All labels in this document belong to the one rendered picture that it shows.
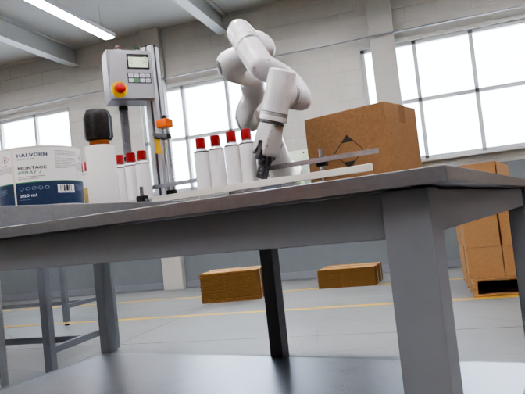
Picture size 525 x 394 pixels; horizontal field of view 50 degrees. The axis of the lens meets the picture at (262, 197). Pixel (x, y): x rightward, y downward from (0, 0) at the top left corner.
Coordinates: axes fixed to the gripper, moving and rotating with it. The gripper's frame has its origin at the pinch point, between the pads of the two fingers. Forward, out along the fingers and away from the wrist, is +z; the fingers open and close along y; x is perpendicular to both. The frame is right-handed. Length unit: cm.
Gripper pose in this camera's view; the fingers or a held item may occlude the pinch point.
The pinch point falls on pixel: (262, 172)
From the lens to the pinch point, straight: 173.0
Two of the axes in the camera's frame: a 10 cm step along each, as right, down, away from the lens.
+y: -4.9, 0.1, -8.7
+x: 8.5, 2.3, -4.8
